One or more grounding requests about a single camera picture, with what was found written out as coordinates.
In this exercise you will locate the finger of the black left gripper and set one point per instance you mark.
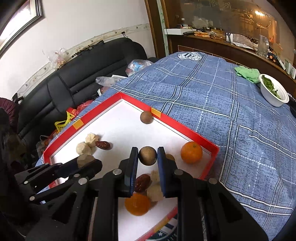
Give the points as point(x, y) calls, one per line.
point(69, 180)
point(46, 174)

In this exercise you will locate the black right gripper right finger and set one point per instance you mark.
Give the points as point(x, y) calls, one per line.
point(180, 184)

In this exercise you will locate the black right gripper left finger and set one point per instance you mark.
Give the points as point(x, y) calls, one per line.
point(118, 183)

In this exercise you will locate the red jujube date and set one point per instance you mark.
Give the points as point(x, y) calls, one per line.
point(104, 145)
point(142, 183)

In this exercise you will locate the orange tangerine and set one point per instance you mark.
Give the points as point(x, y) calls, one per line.
point(138, 204)
point(191, 153)

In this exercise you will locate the brown longan fruit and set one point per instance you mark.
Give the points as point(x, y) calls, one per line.
point(146, 117)
point(147, 156)
point(170, 157)

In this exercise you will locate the beige rough ball snack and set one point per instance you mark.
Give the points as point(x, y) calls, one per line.
point(91, 140)

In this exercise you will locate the red white tray box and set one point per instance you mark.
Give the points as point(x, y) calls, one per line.
point(117, 121)

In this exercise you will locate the yellow red plastic bag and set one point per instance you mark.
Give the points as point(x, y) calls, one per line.
point(71, 114)

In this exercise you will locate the black leather sofa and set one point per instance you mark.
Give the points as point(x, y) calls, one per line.
point(71, 85)

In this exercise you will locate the blue plaid tablecloth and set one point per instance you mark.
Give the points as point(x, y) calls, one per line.
point(256, 141)

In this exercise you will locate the white bowl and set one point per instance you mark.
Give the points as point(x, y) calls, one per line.
point(273, 100)

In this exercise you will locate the green cloth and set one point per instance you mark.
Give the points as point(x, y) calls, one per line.
point(250, 74)

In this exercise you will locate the green leafy vegetables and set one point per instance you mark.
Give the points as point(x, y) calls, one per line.
point(268, 83)

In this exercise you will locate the framed picture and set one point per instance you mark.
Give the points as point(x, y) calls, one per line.
point(25, 16)

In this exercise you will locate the white flat box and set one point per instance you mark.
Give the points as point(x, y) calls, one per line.
point(176, 31)

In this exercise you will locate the clear glass mug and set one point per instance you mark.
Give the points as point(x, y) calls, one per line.
point(263, 46)

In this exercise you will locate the wooden cabinet counter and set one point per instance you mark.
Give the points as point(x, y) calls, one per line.
point(227, 29)

